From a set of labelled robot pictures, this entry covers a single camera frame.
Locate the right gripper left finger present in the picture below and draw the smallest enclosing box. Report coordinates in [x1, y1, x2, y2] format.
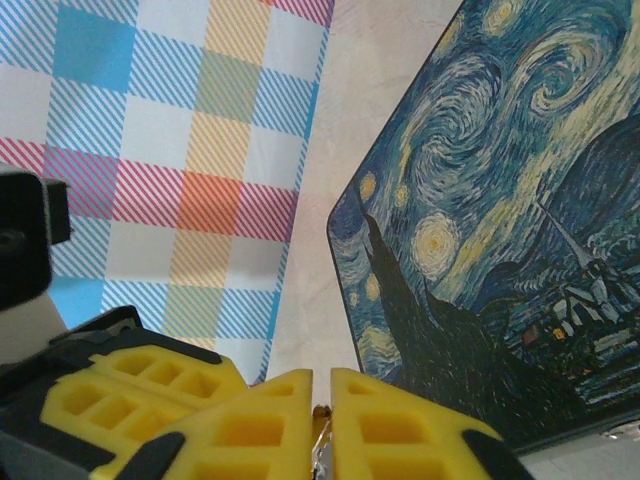
[92, 367, 314, 480]

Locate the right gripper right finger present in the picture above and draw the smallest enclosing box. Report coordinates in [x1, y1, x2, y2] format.
[329, 367, 536, 480]

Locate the black box starry night lid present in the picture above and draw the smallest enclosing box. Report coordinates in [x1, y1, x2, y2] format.
[327, 0, 640, 457]

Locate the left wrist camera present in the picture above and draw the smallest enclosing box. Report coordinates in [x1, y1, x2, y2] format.
[0, 167, 72, 311]

